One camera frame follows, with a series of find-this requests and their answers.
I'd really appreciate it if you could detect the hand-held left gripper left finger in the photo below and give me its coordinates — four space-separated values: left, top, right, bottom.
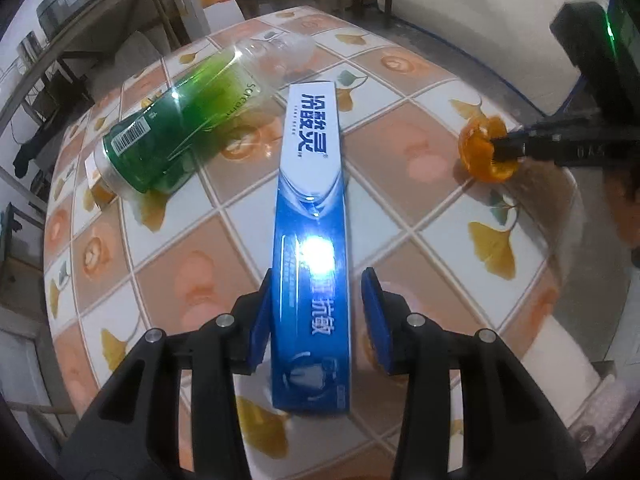
62 267 273 480

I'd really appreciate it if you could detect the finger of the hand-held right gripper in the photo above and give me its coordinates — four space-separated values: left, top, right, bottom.
492 119 571 163

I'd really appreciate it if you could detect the green plastic bottle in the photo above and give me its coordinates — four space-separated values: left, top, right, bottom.
85 35 318 195

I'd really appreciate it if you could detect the blue toothpaste box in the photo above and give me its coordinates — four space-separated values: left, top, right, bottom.
270 80 352 417

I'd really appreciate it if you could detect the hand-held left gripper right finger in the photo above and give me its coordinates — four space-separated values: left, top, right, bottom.
361 266 586 480

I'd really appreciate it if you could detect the small metal container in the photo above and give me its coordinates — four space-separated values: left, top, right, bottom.
17 30 41 61

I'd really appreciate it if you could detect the black cloth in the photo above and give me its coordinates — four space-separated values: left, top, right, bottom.
12 132 46 178

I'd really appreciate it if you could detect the grey rice cooker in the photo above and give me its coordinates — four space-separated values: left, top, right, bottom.
36 0 108 41

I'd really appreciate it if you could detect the white pillow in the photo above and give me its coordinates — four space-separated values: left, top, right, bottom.
107 30 171 86

